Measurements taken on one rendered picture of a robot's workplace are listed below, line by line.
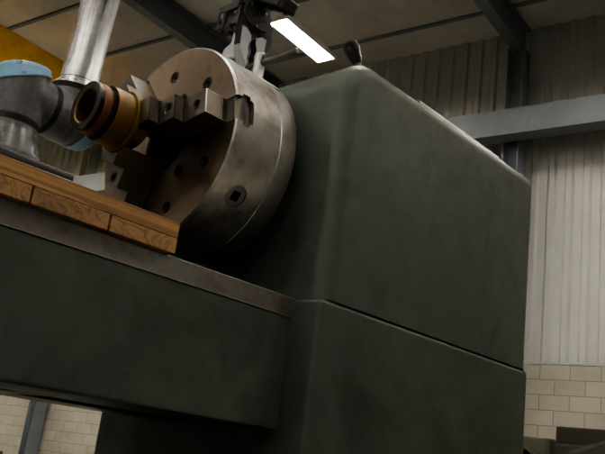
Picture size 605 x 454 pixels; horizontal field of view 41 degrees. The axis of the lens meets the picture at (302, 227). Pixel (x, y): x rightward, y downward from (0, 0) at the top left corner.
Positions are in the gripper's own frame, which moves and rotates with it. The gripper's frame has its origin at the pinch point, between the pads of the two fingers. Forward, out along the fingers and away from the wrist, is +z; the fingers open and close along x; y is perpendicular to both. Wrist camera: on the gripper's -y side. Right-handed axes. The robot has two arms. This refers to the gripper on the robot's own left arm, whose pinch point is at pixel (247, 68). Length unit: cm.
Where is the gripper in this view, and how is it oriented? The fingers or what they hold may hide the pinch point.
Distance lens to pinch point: 158.7
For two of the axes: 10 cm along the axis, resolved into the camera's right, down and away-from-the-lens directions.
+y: -7.4, 1.1, 6.7
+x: -6.7, -2.9, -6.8
